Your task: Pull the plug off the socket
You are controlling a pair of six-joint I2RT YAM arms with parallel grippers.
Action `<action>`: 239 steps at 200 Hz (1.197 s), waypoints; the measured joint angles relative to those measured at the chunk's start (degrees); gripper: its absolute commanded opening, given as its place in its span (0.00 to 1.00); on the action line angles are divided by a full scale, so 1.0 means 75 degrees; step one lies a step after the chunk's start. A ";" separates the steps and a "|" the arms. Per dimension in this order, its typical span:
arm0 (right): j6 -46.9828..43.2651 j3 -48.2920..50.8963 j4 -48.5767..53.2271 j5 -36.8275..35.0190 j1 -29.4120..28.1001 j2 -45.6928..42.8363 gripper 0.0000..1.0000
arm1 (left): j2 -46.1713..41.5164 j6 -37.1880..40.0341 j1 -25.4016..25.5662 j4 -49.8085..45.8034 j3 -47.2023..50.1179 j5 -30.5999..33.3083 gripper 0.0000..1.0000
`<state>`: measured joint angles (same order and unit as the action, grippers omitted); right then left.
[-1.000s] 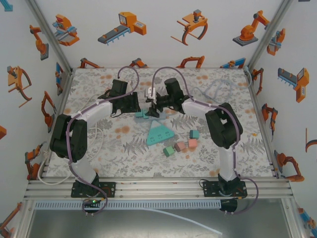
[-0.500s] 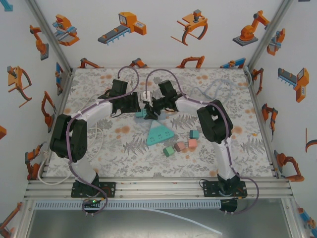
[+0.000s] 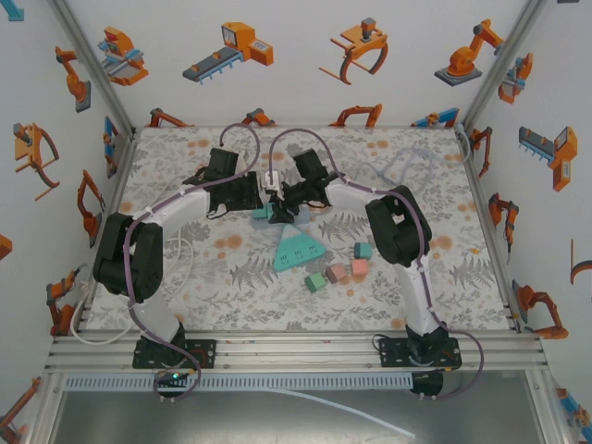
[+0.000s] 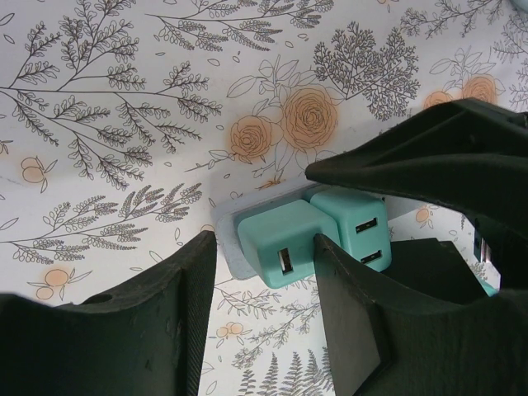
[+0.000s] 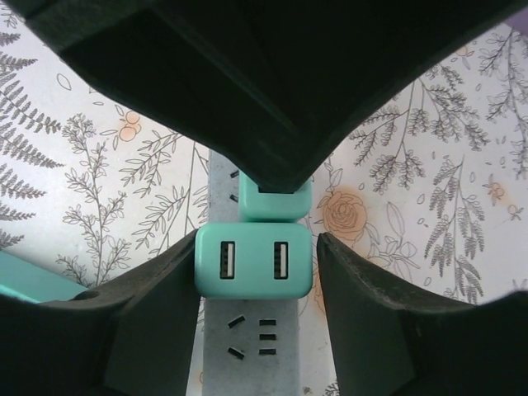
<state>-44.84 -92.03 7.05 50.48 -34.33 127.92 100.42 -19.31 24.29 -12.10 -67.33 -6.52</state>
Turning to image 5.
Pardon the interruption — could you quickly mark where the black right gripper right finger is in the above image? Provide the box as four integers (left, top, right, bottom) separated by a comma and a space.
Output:
316, 232, 528, 396

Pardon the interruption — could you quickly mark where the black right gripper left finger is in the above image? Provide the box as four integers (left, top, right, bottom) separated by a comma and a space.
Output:
0, 229, 199, 396

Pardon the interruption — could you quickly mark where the grey power strip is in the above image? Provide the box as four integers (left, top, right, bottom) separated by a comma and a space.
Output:
186, 148, 301, 396

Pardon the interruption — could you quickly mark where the teal cube block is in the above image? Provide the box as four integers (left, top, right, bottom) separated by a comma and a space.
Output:
193, 221, 312, 300

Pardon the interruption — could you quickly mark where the small teal charger plug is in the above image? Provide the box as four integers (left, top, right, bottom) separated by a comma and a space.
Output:
240, 171, 314, 223

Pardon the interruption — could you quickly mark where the teal triangular power strip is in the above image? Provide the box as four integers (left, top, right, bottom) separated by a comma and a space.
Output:
0, 250, 88, 305

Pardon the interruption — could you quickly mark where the floral patterned table cover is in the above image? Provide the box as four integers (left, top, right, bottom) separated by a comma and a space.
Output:
0, 7, 528, 396

